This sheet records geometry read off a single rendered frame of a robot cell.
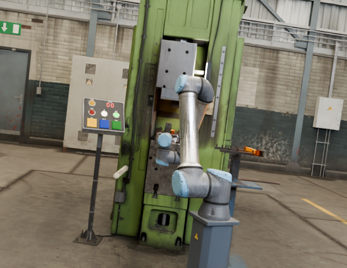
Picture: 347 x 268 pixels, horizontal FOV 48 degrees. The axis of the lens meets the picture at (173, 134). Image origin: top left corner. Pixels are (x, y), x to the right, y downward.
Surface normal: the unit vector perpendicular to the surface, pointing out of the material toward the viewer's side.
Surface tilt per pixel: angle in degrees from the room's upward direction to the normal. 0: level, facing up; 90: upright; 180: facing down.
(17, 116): 90
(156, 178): 90
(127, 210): 90
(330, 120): 90
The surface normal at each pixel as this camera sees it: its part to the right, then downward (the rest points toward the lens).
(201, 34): -0.06, 0.05
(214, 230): 0.43, 0.11
